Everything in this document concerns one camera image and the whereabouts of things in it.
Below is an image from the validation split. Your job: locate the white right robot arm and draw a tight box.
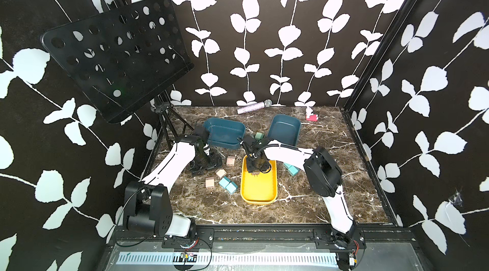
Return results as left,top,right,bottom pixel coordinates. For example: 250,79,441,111
240,135,357,248

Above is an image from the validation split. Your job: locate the pink white small box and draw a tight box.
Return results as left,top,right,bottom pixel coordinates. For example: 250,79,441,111
306,107,318,121

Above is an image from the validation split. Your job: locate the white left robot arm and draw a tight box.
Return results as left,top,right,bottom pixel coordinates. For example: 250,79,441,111
120,135,222,240

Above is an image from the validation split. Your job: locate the black front rail frame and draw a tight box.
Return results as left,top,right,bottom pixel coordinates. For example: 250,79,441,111
97,224,434,270

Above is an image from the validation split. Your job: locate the beige plug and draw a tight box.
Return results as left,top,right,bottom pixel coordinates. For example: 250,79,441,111
226,156,236,167
216,169,227,179
205,178,215,189

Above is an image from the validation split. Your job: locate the black perforated music stand desk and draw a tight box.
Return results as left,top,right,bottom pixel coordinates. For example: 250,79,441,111
41,0,194,124

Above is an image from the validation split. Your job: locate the blue teal plug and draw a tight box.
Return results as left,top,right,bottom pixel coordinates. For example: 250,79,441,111
219,176,231,189
225,181,238,194
283,163,300,176

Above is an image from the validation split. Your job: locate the yellow storage box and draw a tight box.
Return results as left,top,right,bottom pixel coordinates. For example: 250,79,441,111
240,156,278,206

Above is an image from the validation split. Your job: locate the teal storage box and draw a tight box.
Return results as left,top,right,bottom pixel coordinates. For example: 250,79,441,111
203,118,246,150
267,114,301,146

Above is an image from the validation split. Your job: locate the mint green plug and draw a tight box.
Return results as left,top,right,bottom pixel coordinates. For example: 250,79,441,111
255,132,264,141

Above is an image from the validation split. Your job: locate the black music stand tripod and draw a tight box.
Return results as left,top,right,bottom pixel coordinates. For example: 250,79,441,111
154,95,194,149

